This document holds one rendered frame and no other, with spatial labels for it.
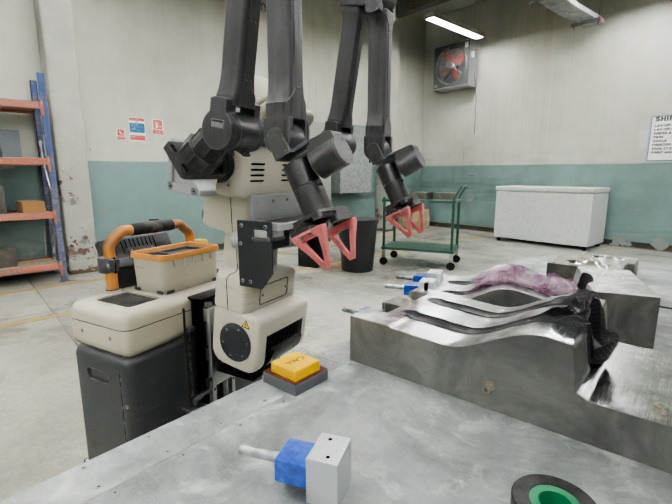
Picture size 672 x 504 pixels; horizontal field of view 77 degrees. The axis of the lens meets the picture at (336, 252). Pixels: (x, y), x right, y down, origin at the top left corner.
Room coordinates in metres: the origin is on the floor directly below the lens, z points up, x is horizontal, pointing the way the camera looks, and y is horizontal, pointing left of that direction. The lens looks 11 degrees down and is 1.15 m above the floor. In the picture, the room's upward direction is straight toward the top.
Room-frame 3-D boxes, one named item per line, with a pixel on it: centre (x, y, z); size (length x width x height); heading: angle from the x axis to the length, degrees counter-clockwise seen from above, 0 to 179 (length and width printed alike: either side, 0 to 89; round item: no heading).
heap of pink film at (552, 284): (1.03, -0.46, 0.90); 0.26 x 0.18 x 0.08; 67
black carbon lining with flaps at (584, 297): (0.72, -0.30, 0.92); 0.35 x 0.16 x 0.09; 50
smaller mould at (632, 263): (1.46, -0.96, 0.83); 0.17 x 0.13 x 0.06; 50
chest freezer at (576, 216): (7.03, -3.53, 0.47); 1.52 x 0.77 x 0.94; 42
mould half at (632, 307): (1.03, -0.47, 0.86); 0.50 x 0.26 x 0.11; 67
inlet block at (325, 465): (0.44, 0.05, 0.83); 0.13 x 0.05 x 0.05; 71
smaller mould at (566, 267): (1.33, -0.81, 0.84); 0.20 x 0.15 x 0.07; 50
